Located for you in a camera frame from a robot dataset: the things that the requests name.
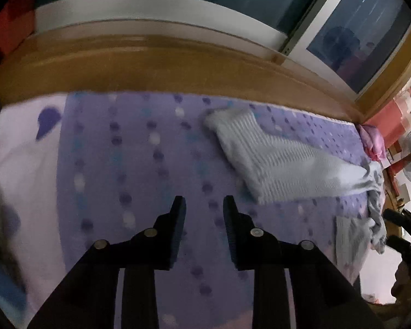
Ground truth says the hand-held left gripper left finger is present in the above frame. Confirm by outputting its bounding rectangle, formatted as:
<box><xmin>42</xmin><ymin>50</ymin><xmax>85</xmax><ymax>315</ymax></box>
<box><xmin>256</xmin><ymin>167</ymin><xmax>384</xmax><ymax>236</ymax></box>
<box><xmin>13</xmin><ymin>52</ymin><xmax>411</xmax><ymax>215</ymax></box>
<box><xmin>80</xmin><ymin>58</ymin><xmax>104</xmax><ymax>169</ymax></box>
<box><xmin>27</xmin><ymin>195</ymin><xmax>186</xmax><ymax>329</ymax></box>

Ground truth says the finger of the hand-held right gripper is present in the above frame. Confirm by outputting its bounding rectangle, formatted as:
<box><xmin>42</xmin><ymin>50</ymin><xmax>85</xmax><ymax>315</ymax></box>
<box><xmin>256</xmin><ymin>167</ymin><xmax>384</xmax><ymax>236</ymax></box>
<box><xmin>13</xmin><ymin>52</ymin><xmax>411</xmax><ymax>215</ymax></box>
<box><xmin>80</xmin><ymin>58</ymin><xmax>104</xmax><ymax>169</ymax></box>
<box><xmin>383</xmin><ymin>208</ymin><xmax>411</xmax><ymax>235</ymax></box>
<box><xmin>386</xmin><ymin>235</ymin><xmax>411</xmax><ymax>256</ymax></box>

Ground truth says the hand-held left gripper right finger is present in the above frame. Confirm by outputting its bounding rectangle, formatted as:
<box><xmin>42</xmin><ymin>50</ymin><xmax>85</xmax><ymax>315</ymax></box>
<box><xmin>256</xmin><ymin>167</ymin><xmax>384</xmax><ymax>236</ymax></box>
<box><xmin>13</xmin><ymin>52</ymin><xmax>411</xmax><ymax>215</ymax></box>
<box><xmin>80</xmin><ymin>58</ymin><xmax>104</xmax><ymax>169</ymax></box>
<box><xmin>223</xmin><ymin>195</ymin><xmax>386</xmax><ymax>329</ymax></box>

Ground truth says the striped grey shirt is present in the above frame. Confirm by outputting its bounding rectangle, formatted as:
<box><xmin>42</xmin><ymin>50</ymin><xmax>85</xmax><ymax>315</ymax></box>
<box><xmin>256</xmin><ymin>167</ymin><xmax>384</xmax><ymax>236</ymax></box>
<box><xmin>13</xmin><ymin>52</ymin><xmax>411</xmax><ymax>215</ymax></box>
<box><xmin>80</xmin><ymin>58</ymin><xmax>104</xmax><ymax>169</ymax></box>
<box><xmin>204</xmin><ymin>108</ymin><xmax>387</xmax><ymax>271</ymax></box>

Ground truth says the pink fleece cloth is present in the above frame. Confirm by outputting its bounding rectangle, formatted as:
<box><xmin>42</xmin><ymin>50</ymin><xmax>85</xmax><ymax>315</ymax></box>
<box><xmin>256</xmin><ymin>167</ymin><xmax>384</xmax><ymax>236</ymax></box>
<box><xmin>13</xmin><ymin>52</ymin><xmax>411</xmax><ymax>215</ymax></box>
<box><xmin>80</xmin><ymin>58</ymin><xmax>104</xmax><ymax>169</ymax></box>
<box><xmin>359</xmin><ymin>124</ymin><xmax>387</xmax><ymax>161</ymax></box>

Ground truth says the purple dotted bedsheet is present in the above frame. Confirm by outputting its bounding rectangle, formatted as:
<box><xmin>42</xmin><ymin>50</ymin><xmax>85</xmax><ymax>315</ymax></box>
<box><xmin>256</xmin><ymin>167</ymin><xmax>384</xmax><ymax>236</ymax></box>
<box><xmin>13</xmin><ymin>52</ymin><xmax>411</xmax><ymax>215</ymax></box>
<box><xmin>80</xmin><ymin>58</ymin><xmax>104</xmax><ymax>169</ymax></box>
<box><xmin>0</xmin><ymin>91</ymin><xmax>387</xmax><ymax>329</ymax></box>

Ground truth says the salmon curtain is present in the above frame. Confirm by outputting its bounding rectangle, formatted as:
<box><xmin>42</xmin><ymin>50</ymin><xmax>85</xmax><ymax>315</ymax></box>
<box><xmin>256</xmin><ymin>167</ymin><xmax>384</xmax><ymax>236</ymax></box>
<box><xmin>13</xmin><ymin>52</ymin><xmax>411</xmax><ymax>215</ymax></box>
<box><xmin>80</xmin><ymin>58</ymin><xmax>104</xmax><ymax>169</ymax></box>
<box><xmin>363</xmin><ymin>98</ymin><xmax>410</xmax><ymax>144</ymax></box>

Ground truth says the red box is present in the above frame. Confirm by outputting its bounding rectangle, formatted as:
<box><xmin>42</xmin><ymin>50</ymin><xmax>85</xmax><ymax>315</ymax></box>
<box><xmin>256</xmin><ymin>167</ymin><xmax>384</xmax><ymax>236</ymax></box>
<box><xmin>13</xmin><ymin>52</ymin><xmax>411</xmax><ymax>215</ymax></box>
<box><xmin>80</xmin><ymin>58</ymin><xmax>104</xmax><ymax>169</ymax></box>
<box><xmin>0</xmin><ymin>0</ymin><xmax>36</xmax><ymax>47</ymax></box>

